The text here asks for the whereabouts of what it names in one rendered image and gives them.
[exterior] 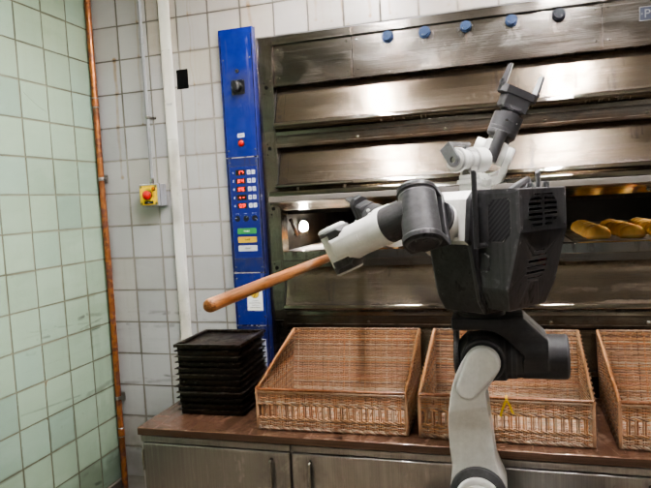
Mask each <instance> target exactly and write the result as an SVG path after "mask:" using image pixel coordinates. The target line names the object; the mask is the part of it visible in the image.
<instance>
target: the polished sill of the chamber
mask: <svg viewBox="0 0 651 488"><path fill-rule="evenodd" d="M628 252H651V240H620V241H588V242H563V246H562V251H561V254H589V253H628ZM325 254H326V250H300V251H286V252H283V257H284V260H310V259H315V258H317V257H320V256H323V255H325ZM364 258H365V259H397V258H431V256H429V255H428V254H426V253H425V252H422V253H418V254H414V255H410V254H409V253H408V252H407V251H406V250H405V249H404V248H403V247H396V248H380V249H378V250H376V251H374V252H371V253H369V254H367V255H365V256H364Z"/></svg>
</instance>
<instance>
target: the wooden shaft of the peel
mask: <svg viewBox="0 0 651 488"><path fill-rule="evenodd" d="M328 262H330V259H329V257H328V255H327V254H325V255H323V256H320V257H317V258H315V259H310V260H308V261H306V262H303V263H301V264H298V265H295V266H293V267H290V268H287V269H285V270H282V271H279V272H277V273H274V274H271V275H269V276H266V277H264V278H261V279H259V280H257V281H254V282H251V283H249V284H246V285H243V286H241V287H238V288H235V289H233V290H228V291H226V292H223V293H220V294H218V295H215V296H212V297H210V298H207V299H206V300H205V301H204V302H203V305H202V306H203V308H204V310H205V311H206V312H208V313H212V312H215V311H217V310H219V309H222V308H224V307H226V306H229V305H231V304H233V303H235V302H237V301H239V300H242V299H244V298H246V297H248V296H251V295H253V294H255V293H258V292H260V291H262V290H266V289H268V288H271V287H273V286H275V285H278V284H280V283H282V282H285V281H287V280H289V279H292V278H293V277H295V276H298V275H300V274H302V273H305V272H307V271H309V270H312V269H314V268H316V267H319V266H321V265H323V264H325V263H328Z"/></svg>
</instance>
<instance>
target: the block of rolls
mask: <svg viewBox="0 0 651 488"><path fill-rule="evenodd" d="M571 230H572V231H574V232H575V233H577V234H579V235H581V236H583V237H586V238H587V239H606V238H609V237H610V236H611V235H616V236H619V237H620V238H641V237H644V236H645V234H649V235H651V220H650V219H645V218H638V217H636V218H632V219H631V220H629V221H628V222H622V221H619V220H615V219H606V220H603V221H601V222H600V224H599V225H597V224H595V223H591V222H589V221H585V220H577V221H575V222H573V223H572V225H571Z"/></svg>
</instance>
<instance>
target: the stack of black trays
mask: <svg viewBox="0 0 651 488"><path fill-rule="evenodd" d="M265 332H266V331H265V329H205V330H203V331H201V332H199V333H196V334H194V335H192V336H190V337H188V338H186V339H184V340H182V341H180V342H178V343H176V344H174V345H173V347H174V348H177V350H175V351H177V355H176V356H175V357H178V360H177V361H175V362H174V363H178V365H179V366H178V367H176V368H174V369H178V373H177V374H176V375H179V378H178V379H177V380H176V381H179V384H178V385H176V386H175V387H178V391H177V392H176V393H180V395H179V396H178V397H176V398H180V402H179V403H178V405H181V406H182V407H181V408H180V409H179V410H182V413H192V414H217V415H240V416H243V415H244V414H245V413H247V412H248V411H250V410H251V409H252V408H253V407H254V406H255V405H256V398H255V386H257V384H258V382H259V381H260V380H261V378H262V376H263V374H264V370H265V369H267V367H264V365H265V364H266V363H267V362H264V359H266V356H263V354H264V353H265V352H266V351H263V348H264V347H265V346H263V342H264V341H265V340H262V337H263V336H264V333H265Z"/></svg>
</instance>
